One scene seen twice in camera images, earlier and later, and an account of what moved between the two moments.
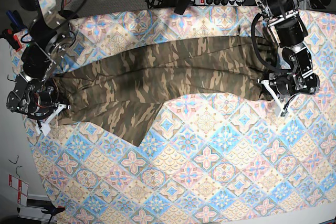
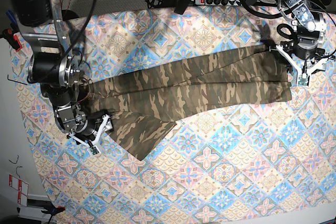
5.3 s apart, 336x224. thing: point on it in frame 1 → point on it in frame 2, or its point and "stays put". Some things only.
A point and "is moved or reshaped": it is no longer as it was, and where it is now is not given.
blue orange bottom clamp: [52, 210] stays put
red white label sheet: [22, 187] stays put
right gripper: [287, 84] → [306, 46]
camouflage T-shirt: [117, 94] is moved or reshaped
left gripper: [35, 98] → [87, 128]
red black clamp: [11, 39] stays put
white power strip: [217, 1] stays put
